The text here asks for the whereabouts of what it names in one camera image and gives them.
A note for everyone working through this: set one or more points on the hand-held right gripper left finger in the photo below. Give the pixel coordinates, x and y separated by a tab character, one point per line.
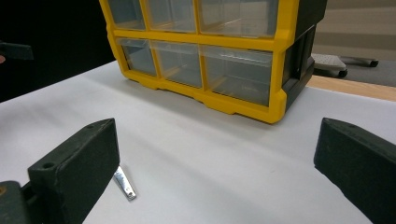
81	161

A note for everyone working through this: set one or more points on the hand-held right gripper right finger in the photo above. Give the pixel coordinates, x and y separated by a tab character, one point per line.
361	168

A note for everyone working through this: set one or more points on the small silver metal clipper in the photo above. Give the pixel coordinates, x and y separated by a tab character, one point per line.
125	185

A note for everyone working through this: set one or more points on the grey wheeled stand base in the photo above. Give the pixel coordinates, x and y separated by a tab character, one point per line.
330	63

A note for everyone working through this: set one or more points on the small clear plastic drawer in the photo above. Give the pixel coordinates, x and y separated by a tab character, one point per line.
179	63
171	15
138	57

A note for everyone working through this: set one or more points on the yellow black drawer organizer cabinet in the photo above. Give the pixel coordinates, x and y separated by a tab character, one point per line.
281	40

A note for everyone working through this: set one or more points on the wide clear plastic drawer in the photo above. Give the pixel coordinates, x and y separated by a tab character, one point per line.
238	17
238	76

